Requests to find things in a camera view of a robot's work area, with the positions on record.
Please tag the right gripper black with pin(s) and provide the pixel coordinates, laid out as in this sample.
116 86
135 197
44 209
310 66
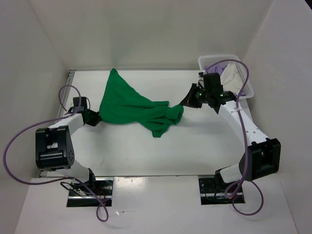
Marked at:
189 100

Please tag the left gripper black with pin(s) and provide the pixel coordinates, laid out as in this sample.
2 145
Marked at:
96 119

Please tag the green t shirt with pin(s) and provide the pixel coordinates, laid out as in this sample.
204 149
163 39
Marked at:
121 104

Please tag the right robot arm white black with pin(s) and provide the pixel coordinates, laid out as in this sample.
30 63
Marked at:
261 154

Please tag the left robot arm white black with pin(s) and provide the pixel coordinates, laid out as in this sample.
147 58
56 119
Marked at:
55 150

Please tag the purple t shirt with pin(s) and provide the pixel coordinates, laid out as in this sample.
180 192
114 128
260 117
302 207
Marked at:
218 68

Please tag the white plastic basket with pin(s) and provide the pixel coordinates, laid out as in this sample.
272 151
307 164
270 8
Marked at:
211 60

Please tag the white t shirt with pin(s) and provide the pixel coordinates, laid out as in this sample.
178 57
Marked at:
230 79

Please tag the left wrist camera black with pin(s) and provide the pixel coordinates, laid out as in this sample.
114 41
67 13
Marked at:
80 104

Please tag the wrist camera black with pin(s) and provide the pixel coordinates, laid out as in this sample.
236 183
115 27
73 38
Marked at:
80 104
210 82

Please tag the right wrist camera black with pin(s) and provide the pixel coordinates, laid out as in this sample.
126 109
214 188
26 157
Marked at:
210 82

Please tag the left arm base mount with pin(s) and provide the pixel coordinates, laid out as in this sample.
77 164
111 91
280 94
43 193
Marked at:
79 196

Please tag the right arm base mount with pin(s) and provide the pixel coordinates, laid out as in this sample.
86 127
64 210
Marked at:
210 192

